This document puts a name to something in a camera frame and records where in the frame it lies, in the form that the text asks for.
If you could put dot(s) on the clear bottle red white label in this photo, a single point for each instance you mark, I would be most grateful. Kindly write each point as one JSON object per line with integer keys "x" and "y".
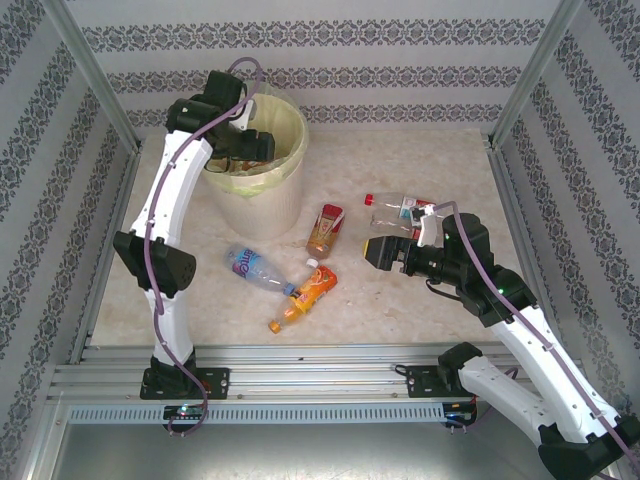
{"x": 385, "y": 205}

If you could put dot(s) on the red yellow label tea bottle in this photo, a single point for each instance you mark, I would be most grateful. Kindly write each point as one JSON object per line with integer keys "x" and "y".
{"x": 325, "y": 232}

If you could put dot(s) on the orange juice bottle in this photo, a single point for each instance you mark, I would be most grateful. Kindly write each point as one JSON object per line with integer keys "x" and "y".
{"x": 310, "y": 295}

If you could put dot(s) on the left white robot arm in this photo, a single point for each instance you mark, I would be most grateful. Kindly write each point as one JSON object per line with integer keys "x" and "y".
{"x": 167, "y": 200}

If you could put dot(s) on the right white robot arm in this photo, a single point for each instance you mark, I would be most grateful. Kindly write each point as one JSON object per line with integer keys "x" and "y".
{"x": 540, "y": 345}

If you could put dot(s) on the cream plastic bin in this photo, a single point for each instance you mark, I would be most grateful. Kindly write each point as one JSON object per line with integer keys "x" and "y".
{"x": 270, "y": 210}

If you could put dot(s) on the blue cap water bottle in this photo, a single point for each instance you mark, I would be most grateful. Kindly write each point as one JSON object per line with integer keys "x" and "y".
{"x": 255, "y": 267}

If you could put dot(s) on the small controller board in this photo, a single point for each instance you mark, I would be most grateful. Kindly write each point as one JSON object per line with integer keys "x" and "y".
{"x": 185, "y": 411}
{"x": 460, "y": 417}

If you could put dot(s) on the steel bottom panel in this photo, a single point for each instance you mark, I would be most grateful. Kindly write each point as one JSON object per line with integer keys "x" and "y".
{"x": 320, "y": 455}

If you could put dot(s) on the aluminium side rail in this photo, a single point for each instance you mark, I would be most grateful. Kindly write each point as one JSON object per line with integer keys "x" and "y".
{"x": 107, "y": 250}
{"x": 510, "y": 200}

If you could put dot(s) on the aluminium frame post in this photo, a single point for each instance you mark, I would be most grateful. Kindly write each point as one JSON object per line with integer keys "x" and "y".
{"x": 95, "y": 75}
{"x": 532, "y": 75}

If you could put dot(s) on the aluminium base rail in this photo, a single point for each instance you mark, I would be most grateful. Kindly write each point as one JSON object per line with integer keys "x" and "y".
{"x": 320, "y": 375}

